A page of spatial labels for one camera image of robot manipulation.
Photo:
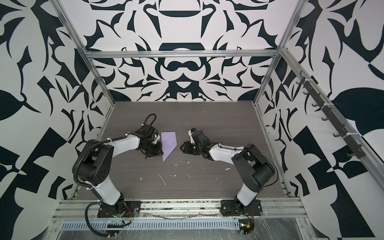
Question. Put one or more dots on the aluminium frame corner post left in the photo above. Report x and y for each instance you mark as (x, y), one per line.
(75, 77)

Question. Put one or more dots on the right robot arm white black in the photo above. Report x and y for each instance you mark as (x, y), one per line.
(254, 168)

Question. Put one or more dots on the small green circuit board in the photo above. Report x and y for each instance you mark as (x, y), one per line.
(246, 226)

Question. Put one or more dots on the hook rail on right wall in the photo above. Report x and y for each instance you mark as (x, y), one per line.
(333, 116)

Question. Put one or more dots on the aluminium frame corner post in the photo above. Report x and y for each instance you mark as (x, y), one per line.
(75, 77)
(276, 58)

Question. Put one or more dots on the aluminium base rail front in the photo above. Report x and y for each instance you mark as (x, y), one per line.
(199, 208)

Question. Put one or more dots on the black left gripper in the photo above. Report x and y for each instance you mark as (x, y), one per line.
(159, 152)

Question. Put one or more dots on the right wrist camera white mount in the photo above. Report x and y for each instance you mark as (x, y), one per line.
(193, 135)

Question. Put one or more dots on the lilac square paper sheet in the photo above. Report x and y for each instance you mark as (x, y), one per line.
(169, 143)

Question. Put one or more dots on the aluminium frame corner post right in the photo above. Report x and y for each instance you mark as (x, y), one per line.
(276, 58)

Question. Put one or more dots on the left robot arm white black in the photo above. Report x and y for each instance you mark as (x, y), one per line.
(92, 168)

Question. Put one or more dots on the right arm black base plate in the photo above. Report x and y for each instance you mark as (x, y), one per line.
(240, 207)

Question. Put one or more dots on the aluminium horizontal back bar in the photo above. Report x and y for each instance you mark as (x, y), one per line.
(180, 54)

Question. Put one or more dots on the white slotted cable duct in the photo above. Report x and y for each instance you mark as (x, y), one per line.
(187, 224)

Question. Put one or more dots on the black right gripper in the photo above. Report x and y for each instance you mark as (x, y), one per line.
(187, 147)

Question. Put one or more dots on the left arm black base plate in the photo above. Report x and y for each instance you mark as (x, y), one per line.
(120, 209)

